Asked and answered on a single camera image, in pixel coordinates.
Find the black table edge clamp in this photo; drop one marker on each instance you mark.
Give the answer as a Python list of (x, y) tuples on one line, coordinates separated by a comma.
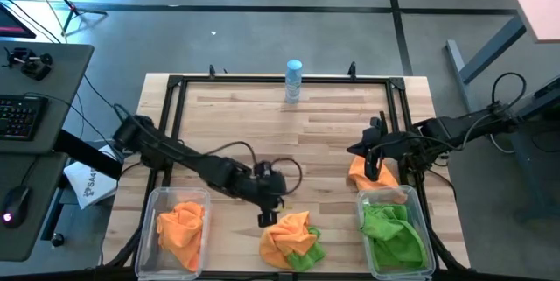
[(352, 69), (212, 71)]

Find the black aluminium table frame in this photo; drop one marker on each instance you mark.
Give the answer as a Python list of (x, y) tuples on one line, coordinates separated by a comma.
[(284, 79)]

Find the dark monitor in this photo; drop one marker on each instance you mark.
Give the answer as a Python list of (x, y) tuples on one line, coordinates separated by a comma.
[(13, 23)]

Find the black round knob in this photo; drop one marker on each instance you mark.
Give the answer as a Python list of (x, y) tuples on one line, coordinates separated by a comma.
[(58, 240)]

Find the grey desk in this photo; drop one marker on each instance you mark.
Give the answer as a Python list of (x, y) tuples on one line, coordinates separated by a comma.
[(65, 88)]

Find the black arm base beam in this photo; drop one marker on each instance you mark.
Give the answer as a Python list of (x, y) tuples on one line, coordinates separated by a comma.
[(87, 154)]

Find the black computer mouse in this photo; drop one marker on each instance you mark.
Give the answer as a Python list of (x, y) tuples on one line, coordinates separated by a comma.
[(15, 206)]

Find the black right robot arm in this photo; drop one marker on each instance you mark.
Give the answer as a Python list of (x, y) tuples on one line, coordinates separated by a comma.
[(446, 130)]

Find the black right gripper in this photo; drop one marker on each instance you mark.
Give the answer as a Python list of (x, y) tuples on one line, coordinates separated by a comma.
[(380, 143)]

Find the pale pink table top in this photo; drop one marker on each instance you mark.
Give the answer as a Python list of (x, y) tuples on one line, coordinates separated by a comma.
[(534, 1)]

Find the black backlit keyboard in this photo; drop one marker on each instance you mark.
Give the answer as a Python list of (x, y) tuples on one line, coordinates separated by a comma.
[(19, 117)]

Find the grey table leg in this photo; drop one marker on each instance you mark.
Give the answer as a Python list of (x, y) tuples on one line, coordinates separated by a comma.
[(494, 49)]

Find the grey metal stand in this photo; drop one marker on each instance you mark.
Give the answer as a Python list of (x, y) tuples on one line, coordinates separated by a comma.
[(525, 171)]

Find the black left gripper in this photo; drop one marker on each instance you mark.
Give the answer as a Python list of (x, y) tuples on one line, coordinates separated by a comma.
[(264, 187)]

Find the black tripod stand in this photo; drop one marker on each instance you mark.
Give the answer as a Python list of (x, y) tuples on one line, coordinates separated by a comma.
[(73, 9)]

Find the white printed bag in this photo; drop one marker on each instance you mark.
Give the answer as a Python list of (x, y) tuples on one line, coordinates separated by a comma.
[(94, 184)]

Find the black clamp mount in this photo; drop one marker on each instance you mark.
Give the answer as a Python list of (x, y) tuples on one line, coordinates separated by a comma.
[(32, 66)]

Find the clear plastic bin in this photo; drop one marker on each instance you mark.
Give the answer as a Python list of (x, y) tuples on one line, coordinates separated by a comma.
[(402, 273), (149, 228)]

